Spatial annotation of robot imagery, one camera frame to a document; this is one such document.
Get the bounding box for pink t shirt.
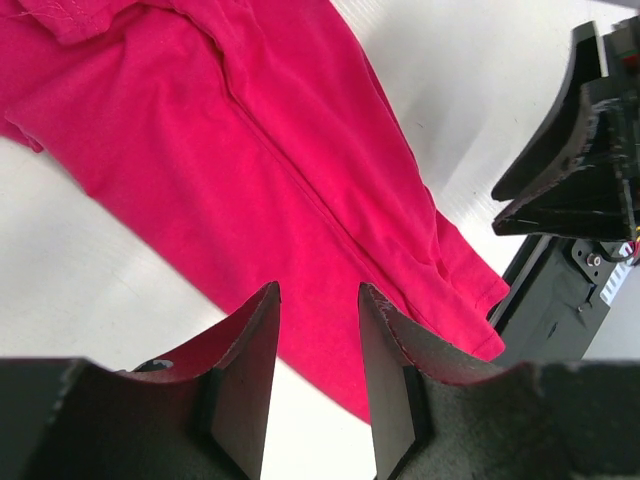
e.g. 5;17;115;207
1;1;508;420

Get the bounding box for right white cable duct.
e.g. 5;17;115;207
600;243;634;306

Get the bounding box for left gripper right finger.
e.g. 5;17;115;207
358;283;639;479

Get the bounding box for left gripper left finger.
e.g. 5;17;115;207
1;282;280;479

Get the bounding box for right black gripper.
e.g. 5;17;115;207
491;17;639;238

